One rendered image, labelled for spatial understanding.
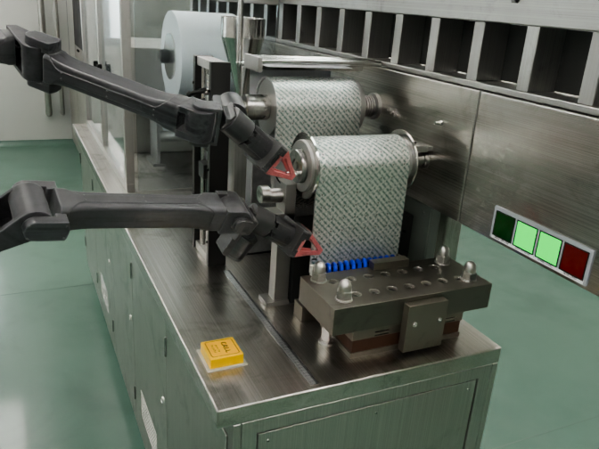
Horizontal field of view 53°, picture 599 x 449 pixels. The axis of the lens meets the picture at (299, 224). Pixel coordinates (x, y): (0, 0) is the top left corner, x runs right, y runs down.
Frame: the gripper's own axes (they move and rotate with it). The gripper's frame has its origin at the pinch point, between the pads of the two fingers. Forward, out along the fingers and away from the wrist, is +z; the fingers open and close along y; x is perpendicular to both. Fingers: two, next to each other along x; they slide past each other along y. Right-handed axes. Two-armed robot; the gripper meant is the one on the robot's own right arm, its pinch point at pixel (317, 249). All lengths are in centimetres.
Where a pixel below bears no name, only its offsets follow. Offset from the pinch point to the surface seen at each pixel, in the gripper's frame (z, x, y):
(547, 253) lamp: 20.5, 24.3, 36.1
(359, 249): 9.9, 4.5, 0.2
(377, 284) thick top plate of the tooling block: 9.2, 0.9, 12.7
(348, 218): 2.6, 9.7, 0.2
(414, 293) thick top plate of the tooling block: 14.0, 3.7, 18.7
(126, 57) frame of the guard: -36, 15, -102
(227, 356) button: -14.6, -25.3, 13.4
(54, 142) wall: 31, -100, -556
